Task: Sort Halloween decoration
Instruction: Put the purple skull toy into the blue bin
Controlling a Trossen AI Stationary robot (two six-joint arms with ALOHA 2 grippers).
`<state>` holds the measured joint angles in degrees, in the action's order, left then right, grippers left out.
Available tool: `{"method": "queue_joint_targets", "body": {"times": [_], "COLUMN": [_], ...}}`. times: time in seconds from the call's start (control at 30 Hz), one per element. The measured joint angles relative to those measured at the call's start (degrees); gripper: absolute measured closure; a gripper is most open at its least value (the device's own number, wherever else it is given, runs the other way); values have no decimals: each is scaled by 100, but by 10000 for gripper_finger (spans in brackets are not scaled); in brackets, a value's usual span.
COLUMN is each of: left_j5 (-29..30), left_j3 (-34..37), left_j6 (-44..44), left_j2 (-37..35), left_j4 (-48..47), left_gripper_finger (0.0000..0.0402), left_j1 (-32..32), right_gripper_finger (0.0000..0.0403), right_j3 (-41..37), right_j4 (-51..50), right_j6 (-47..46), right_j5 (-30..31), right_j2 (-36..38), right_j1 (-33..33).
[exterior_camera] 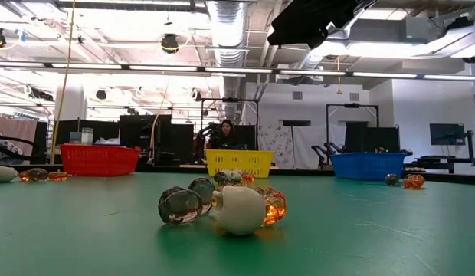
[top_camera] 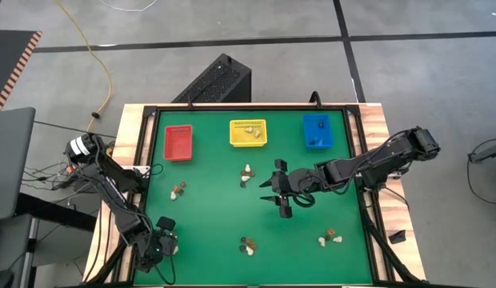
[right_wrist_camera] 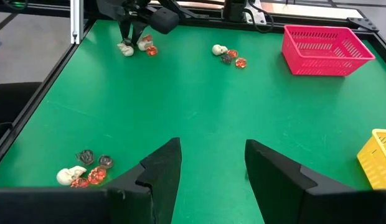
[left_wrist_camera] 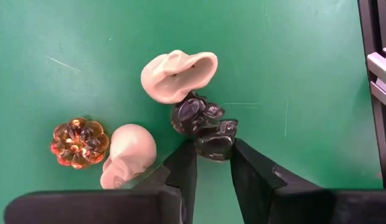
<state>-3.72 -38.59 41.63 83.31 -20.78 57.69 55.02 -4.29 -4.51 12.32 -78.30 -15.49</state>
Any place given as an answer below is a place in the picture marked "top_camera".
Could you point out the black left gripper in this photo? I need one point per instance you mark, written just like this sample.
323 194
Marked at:
162 246

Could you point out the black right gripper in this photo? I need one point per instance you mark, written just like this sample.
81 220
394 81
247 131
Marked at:
296 182

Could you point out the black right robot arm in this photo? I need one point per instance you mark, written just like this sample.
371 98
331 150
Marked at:
372 160

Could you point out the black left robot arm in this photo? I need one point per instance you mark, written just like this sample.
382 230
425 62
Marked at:
112 180

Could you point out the yellow plastic basket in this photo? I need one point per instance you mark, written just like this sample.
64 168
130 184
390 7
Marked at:
242 139

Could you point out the green table mat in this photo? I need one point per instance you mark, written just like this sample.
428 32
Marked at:
216 216

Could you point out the blue plastic basket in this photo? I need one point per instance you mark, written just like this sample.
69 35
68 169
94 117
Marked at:
312 132

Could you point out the red plastic basket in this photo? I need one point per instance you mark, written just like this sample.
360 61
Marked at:
178 152

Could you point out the black side desk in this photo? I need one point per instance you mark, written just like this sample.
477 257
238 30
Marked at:
56 214

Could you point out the light wooden table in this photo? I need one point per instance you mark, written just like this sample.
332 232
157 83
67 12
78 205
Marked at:
372 120

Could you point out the black perforated computer case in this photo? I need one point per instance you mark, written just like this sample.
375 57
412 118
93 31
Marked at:
216 80

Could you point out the small black wedge block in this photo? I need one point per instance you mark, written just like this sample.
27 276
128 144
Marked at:
397 237

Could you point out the black computer mouse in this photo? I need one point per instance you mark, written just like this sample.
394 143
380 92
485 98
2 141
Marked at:
1 279

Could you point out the grey floor device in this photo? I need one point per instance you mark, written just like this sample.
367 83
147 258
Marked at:
488 154

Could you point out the black mat striped edge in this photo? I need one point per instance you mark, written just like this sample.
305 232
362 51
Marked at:
8 56

